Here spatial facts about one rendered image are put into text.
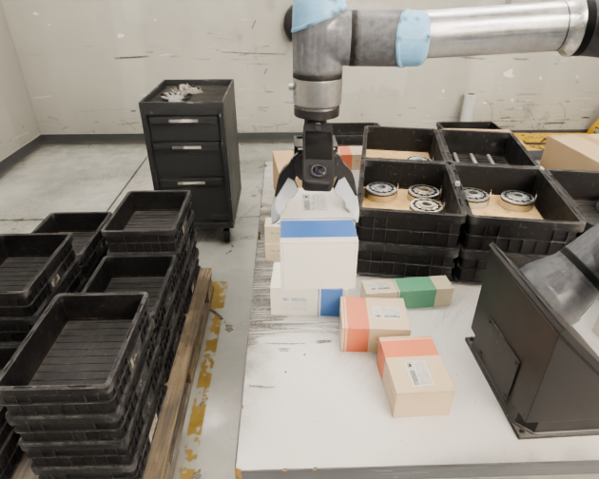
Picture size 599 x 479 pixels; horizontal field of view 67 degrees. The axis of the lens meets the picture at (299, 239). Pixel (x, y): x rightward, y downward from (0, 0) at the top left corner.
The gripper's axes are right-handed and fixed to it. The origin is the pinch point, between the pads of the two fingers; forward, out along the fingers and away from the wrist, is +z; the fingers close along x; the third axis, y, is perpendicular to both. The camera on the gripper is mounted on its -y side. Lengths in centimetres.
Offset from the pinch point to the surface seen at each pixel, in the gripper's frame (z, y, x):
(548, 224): 19, 33, -63
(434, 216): 18, 38, -35
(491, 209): 28, 60, -61
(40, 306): 62, 58, 91
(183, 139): 41, 178, 63
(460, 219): 19, 37, -42
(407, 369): 33.7, -1.6, -19.9
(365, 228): 24, 43, -17
